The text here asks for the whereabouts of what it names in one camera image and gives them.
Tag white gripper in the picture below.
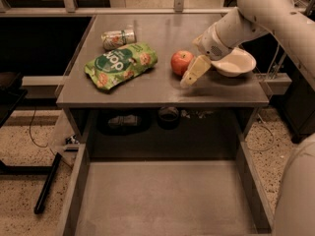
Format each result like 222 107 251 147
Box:
180 25 234 88

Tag red apple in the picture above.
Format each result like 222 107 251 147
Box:
170 50 194 76

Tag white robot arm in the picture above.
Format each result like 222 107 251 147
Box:
181 0 315 236

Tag open grey top drawer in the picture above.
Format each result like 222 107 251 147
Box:
56 141 273 236

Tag white bowl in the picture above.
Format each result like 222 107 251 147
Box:
212 47 256 78

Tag dark round cup under table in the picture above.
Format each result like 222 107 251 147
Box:
157 107 180 130

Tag grey cabinet table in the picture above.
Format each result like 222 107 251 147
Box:
54 14 276 146

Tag green chip bag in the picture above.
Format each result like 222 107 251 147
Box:
84 42 158 90

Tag green and white soda can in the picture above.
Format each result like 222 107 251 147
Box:
101 29 136 50

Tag dark tray under table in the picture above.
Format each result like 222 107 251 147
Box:
96 110 152 136

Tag black table leg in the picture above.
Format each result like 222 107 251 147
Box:
33 152 62 214

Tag black cable on floor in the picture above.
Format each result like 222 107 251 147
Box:
28 106 50 149

